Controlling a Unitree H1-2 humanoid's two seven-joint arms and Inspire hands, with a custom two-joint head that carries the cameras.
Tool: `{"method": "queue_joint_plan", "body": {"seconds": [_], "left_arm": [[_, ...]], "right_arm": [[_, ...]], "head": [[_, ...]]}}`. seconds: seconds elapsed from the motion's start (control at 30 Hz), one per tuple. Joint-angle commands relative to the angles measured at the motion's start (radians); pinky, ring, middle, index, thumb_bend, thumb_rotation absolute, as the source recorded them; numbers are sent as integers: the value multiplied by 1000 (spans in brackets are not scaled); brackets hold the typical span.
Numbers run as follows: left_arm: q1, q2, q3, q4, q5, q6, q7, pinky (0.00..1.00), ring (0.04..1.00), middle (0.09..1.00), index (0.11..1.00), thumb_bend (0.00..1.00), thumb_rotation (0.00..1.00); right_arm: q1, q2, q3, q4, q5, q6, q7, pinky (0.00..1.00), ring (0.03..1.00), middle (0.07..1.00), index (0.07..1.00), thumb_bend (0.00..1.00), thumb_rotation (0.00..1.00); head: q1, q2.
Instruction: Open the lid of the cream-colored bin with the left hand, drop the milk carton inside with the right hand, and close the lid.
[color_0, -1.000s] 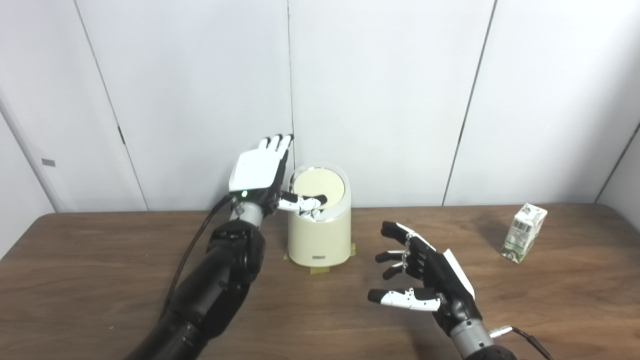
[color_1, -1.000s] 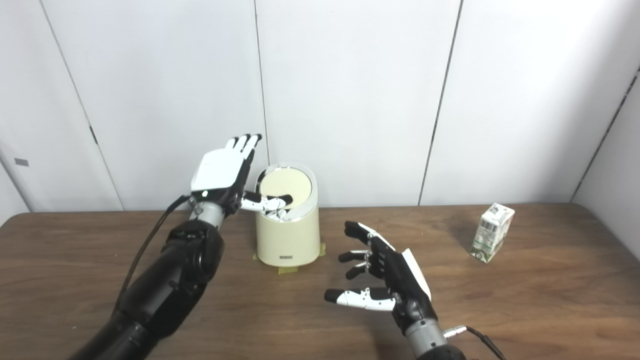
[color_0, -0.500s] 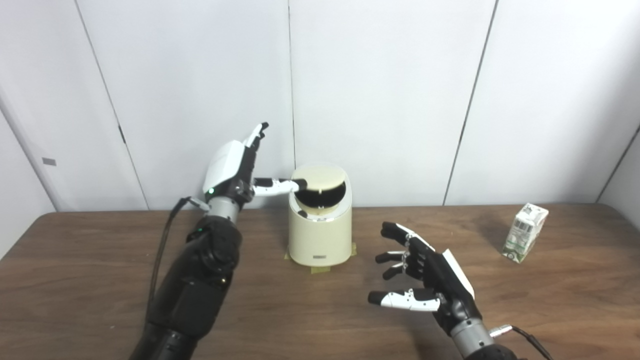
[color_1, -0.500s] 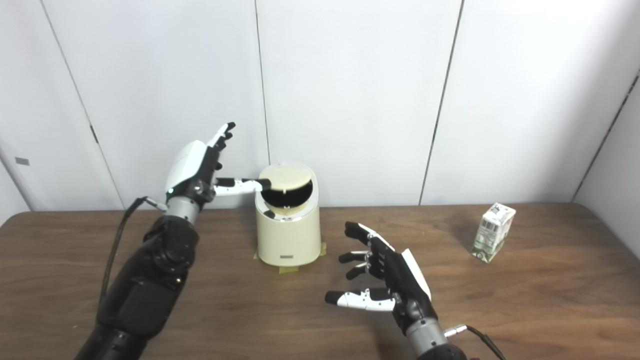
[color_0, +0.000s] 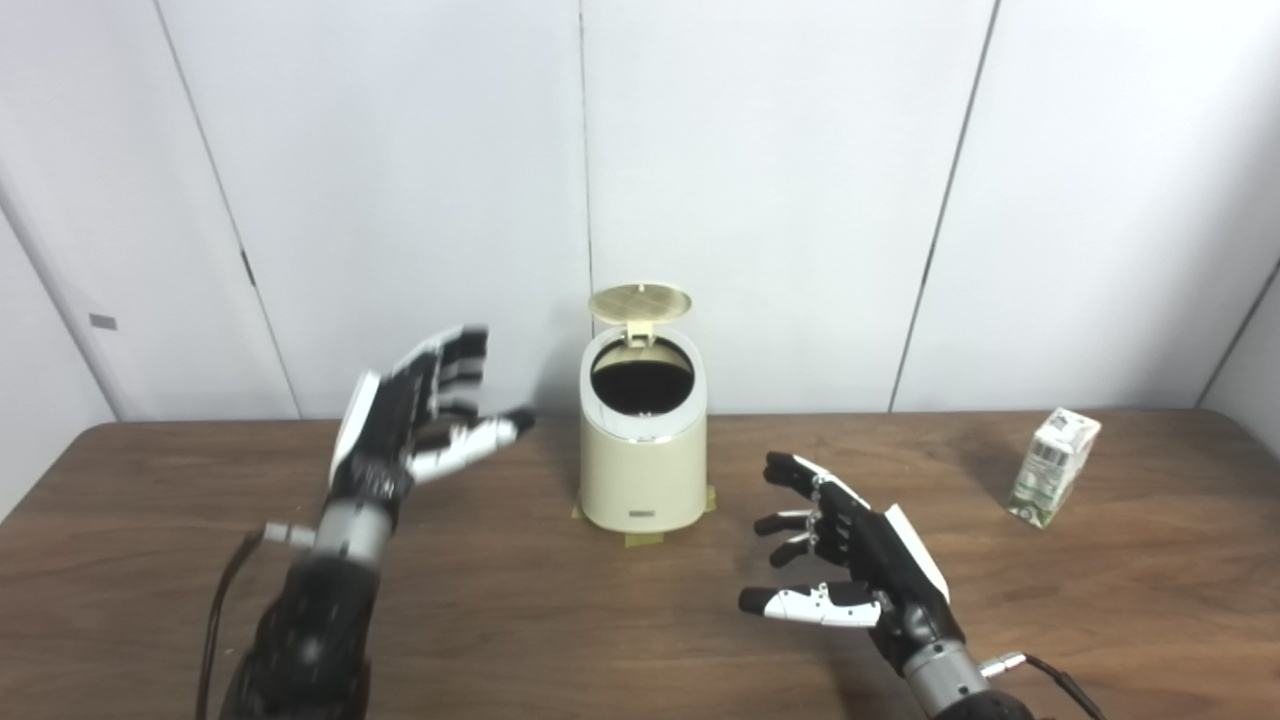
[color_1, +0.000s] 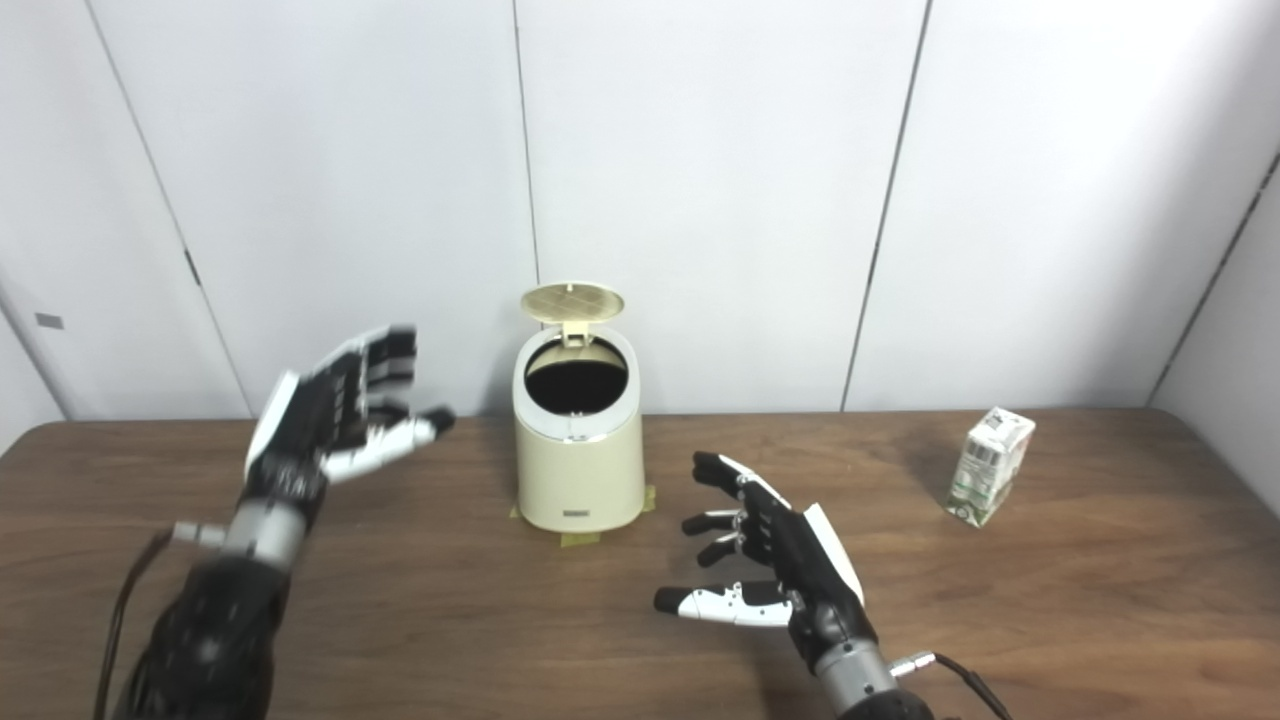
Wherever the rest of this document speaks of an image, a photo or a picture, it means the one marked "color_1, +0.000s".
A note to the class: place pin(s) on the small grey wall label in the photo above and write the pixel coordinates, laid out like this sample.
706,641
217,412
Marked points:
49,321

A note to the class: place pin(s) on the cream-colored round bin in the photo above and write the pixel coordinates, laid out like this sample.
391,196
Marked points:
580,470

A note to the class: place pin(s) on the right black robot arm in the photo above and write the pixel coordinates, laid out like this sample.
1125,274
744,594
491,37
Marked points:
865,685

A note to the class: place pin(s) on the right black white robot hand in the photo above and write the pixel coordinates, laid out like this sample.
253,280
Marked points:
810,570

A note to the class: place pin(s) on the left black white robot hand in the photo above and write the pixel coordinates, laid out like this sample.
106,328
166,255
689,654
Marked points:
310,420

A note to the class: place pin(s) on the cream round bin lid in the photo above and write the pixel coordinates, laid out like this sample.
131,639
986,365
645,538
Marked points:
572,302

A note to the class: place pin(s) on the white green milk carton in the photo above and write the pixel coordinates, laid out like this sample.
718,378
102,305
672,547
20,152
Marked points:
988,465

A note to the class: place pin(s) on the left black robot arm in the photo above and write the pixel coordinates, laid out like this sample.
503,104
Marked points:
215,630

